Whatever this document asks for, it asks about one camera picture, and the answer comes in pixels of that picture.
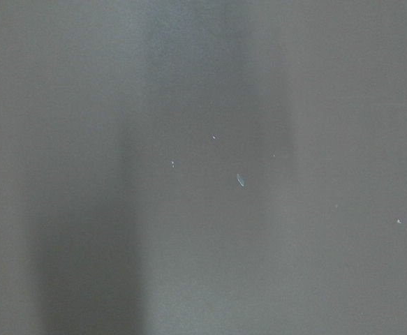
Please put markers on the small white paper scrap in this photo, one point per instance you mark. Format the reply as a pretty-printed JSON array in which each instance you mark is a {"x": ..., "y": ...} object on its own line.
[{"x": 240, "y": 180}]

